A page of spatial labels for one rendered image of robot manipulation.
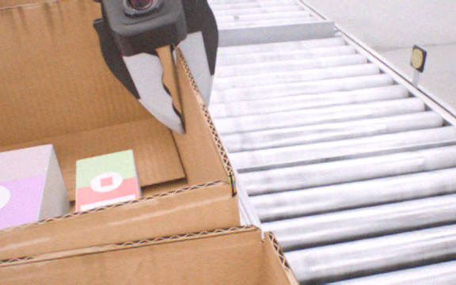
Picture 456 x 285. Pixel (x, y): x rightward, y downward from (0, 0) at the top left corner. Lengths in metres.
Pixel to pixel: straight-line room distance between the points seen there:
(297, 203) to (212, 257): 0.53
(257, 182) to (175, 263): 0.57
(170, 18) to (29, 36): 0.32
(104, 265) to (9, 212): 0.19
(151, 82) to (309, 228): 0.39
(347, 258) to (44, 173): 0.41
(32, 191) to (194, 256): 0.22
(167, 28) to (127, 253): 0.14
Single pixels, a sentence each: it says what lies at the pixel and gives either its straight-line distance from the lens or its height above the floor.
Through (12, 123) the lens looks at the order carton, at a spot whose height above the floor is 0.93.
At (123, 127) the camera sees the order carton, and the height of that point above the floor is 0.91.
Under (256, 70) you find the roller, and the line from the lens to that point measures 1.25.
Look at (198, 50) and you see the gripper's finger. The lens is 0.42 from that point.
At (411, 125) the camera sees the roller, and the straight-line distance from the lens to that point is 1.06.
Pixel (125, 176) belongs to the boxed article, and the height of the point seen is 0.95.
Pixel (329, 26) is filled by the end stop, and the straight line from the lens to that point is 1.49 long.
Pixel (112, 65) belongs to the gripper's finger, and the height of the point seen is 1.06.
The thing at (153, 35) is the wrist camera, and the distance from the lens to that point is 0.32.
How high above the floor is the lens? 1.22
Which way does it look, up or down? 30 degrees down
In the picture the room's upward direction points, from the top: straight up
